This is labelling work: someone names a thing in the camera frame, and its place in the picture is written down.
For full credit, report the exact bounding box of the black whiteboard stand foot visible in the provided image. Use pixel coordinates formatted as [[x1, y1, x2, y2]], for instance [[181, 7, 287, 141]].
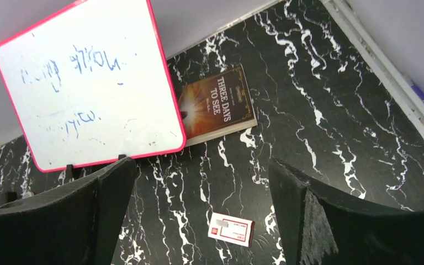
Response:
[[65, 155, 135, 185]]

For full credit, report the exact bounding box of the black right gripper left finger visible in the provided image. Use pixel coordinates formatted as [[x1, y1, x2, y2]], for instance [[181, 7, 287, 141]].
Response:
[[0, 157, 136, 264]]

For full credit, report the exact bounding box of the red white staple box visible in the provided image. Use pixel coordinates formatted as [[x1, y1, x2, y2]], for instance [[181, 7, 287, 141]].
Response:
[[208, 213, 255, 247]]

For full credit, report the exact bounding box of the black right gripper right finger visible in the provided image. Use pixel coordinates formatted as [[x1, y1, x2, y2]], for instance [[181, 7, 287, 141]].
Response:
[[269, 158, 424, 264]]

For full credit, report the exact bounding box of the blue white marker pen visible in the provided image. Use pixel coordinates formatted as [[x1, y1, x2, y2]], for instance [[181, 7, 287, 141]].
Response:
[[403, 75, 424, 102]]

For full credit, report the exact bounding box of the pink framed whiteboard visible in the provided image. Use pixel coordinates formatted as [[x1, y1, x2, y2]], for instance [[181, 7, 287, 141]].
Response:
[[0, 1, 186, 172]]

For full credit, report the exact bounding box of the brown Three Days book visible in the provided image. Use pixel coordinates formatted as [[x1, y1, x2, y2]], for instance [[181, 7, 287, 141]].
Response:
[[178, 64, 258, 147]]

